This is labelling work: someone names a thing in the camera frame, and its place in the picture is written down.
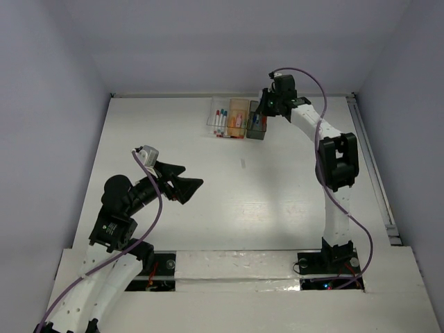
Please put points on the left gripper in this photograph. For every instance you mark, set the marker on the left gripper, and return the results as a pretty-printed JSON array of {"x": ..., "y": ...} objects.
[{"x": 182, "y": 187}]

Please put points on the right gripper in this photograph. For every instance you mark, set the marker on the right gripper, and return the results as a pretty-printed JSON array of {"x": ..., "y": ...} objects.
[{"x": 262, "y": 107}]

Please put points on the pink highlighter marker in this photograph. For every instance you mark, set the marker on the pink highlighter marker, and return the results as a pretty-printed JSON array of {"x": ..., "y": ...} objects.
[{"x": 239, "y": 118}]

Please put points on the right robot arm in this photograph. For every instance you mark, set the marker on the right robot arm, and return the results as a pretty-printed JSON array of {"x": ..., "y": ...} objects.
[{"x": 336, "y": 168}]

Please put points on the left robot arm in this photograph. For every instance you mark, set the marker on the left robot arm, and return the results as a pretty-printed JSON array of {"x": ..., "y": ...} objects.
[{"x": 114, "y": 257}]

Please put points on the grey plastic container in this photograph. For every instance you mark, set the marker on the grey plastic container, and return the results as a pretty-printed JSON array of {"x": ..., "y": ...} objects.
[{"x": 255, "y": 132}]

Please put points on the orange plastic container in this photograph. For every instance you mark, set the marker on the orange plastic container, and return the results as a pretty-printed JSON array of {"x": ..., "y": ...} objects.
[{"x": 237, "y": 106}]

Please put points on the blue capped white marker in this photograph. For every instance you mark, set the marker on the blue capped white marker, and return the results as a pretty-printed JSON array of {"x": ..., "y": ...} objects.
[{"x": 225, "y": 114}]

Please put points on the red capped white marker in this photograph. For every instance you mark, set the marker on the red capped white marker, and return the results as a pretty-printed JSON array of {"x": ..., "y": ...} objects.
[{"x": 216, "y": 120}]

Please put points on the clear plastic container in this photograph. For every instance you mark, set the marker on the clear plastic container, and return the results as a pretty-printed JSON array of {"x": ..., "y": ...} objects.
[{"x": 217, "y": 103}]

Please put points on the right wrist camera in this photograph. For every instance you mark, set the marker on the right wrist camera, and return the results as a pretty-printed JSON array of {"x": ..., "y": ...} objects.
[{"x": 272, "y": 75}]

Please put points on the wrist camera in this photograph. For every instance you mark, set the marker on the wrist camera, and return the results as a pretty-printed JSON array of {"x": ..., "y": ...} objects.
[
  {"x": 272, "y": 75},
  {"x": 146, "y": 156}
]

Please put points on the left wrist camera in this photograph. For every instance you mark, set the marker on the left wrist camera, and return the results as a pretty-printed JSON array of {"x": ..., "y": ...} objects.
[{"x": 146, "y": 156}]

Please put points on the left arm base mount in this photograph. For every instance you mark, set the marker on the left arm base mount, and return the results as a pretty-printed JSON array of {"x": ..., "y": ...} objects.
[{"x": 158, "y": 269}]

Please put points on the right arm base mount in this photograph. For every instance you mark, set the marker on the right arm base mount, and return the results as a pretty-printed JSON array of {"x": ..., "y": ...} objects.
[{"x": 331, "y": 267}]

